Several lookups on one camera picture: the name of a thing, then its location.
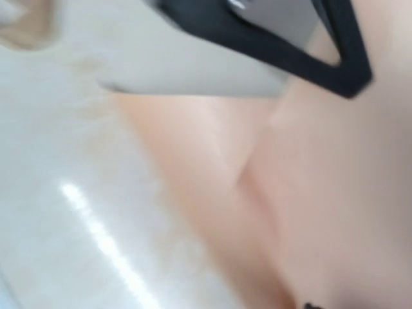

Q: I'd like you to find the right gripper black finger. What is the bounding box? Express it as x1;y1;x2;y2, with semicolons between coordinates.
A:
154;1;373;98

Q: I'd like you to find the beige wrapping paper sheet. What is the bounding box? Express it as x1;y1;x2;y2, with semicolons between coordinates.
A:
110;1;411;308

